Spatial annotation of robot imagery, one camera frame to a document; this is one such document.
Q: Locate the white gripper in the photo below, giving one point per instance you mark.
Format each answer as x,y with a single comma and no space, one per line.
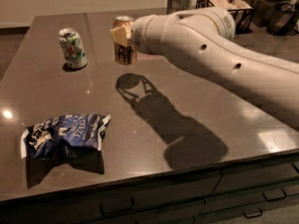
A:
140,36

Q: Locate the orange soda can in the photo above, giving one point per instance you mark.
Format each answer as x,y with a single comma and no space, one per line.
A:
124,55

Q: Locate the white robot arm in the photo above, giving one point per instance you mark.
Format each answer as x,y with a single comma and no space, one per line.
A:
199,41

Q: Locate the green and white soda can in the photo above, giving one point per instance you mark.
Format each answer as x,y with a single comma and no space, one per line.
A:
72,47

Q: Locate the metal utensil cup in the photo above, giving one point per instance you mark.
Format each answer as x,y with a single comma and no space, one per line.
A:
178,5

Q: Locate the crumpled blue chip bag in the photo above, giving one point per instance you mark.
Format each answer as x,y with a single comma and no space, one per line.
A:
64,137

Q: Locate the dark snack container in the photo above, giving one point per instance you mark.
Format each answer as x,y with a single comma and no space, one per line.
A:
264,6

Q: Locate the dark glass jar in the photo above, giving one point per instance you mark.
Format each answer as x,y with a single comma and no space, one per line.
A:
283,21

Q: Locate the black wire napkin holder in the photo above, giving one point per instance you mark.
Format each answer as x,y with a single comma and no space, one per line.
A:
241,11

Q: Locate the left drawer with handle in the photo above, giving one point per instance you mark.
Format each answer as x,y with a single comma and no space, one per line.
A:
97,202

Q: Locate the drawer with handle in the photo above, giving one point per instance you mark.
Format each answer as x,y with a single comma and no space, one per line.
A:
239,181
97,202
247,204

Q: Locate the right upper drawer with handle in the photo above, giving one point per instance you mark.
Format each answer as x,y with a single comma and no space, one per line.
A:
239,181

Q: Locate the lower right drawer with handle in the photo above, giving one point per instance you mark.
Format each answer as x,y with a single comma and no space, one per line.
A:
247,204

